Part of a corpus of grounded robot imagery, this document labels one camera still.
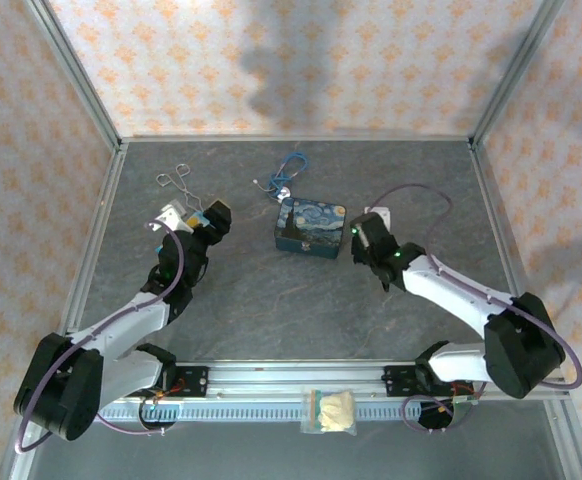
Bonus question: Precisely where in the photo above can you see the starry night tin box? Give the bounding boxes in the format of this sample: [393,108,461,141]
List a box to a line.
[274,196,350,261]

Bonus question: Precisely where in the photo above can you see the grey slotted cable duct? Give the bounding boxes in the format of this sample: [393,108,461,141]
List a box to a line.
[92,399,473,422]

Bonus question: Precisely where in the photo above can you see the aluminium mounting rail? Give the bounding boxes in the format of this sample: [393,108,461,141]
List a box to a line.
[95,363,571,402]

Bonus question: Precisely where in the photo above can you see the aluminium frame back rail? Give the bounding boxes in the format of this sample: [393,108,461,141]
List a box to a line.
[119,133,475,147]

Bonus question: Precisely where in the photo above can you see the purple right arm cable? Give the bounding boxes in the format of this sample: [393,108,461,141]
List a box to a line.
[368,184,582,435]

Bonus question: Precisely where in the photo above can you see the blue stethoscope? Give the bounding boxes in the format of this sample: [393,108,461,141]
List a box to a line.
[252,152,310,202]

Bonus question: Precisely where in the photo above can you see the aluminium frame post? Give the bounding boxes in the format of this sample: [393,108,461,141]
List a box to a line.
[24,0,123,152]
[469,0,568,149]

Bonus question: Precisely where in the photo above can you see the aluminium frame side rail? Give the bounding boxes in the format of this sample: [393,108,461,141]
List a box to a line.
[467,140,582,480]
[0,142,128,480]

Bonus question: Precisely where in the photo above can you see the metal wire tongs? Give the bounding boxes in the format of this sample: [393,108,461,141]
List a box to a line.
[155,163,205,214]

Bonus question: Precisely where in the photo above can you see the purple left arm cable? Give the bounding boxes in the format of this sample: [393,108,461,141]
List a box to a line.
[15,218,187,455]

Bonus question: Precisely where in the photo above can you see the clear plastic bag with contents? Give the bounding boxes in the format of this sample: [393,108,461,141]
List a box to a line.
[300,388,359,437]

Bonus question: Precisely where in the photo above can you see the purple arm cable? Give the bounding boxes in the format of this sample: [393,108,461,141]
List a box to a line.
[368,184,582,435]
[15,218,187,455]

